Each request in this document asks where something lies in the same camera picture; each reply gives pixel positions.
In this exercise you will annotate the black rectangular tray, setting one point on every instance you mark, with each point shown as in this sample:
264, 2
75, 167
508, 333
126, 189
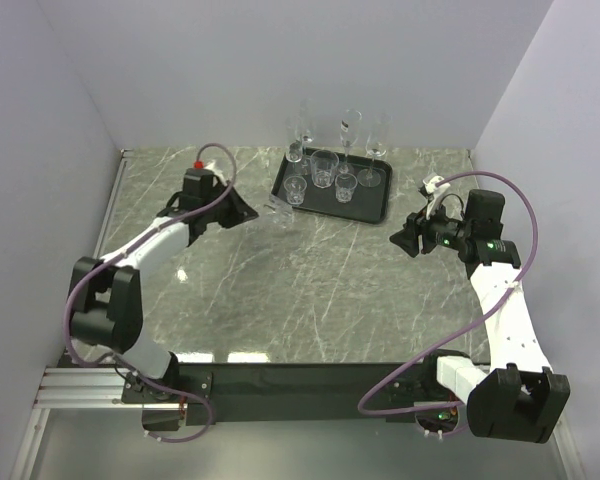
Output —
368, 205

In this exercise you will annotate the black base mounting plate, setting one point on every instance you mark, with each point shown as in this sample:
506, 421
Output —
245, 392

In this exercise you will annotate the faceted tumbler front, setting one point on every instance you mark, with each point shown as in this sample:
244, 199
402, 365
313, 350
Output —
278, 212

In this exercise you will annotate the clear flute glass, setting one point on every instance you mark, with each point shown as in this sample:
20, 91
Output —
376, 148

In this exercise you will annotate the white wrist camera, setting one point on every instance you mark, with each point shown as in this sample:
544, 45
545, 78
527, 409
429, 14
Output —
212, 165
433, 189

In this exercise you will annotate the small stemmed glass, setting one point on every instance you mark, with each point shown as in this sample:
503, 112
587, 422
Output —
294, 148

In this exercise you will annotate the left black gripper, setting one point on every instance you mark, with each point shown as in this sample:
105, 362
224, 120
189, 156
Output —
241, 212

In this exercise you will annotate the champagne flute with dark mark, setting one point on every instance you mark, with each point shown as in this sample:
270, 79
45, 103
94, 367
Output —
349, 133

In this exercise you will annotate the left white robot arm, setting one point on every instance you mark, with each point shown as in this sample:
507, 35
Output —
104, 306

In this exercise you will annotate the clear glass tumbler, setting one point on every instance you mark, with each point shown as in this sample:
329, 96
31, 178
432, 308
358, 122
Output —
323, 165

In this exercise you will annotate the clear wine glass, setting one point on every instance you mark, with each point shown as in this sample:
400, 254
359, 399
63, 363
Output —
305, 134

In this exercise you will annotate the small faceted tumbler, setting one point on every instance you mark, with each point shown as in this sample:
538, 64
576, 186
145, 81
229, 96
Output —
295, 189
345, 185

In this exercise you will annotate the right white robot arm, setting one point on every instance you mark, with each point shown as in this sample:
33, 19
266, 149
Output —
520, 398

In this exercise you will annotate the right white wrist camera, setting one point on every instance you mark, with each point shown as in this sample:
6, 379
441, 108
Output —
433, 189

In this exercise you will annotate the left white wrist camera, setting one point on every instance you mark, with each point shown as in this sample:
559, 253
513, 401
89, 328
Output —
212, 165

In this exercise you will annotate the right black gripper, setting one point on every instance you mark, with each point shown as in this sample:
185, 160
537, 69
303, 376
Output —
408, 238

